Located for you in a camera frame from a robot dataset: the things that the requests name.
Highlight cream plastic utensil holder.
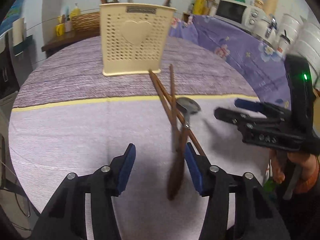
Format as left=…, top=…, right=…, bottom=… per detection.
left=100, top=3, right=176, bottom=76

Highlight purple floral cloth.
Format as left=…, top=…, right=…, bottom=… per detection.
left=169, top=15, right=291, bottom=109

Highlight yellow soap bottle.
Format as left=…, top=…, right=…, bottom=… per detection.
left=70, top=3, right=81, bottom=19

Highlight white microwave oven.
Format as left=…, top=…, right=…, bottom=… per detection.
left=214, top=0, right=266, bottom=32

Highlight orange sleeve cuff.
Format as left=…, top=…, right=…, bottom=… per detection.
left=290, top=153, right=319, bottom=193

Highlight brown wooden chopstick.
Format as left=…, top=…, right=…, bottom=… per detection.
left=149, top=70, right=206, bottom=156
left=149, top=70, right=180, bottom=151
left=169, top=64, right=178, bottom=152

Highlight white stacked buckets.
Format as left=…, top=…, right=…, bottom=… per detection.
left=273, top=14, right=319, bottom=87

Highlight yellow cup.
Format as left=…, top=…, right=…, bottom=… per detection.
left=55, top=23, right=65, bottom=37

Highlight purple striped tablecloth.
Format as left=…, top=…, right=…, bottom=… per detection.
left=9, top=37, right=268, bottom=239

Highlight white paper cup tube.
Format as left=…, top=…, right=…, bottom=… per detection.
left=12, top=18, right=24, bottom=46

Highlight chrome kettle tap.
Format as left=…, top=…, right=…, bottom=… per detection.
left=259, top=14, right=278, bottom=39

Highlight white water dispenser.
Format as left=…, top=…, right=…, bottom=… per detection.
left=1, top=33, right=20, bottom=99

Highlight right hand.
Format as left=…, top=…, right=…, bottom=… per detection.
left=269, top=149, right=302, bottom=184

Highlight woven basket sink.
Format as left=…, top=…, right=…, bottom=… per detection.
left=71, top=12, right=100, bottom=31

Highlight yellow paper roll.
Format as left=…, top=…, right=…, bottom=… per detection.
left=193, top=0, right=206, bottom=15

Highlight dark wooden counter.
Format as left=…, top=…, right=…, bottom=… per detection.
left=41, top=30, right=100, bottom=57

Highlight large spoon wooden handle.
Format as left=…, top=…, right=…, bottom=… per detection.
left=166, top=96, right=201, bottom=201

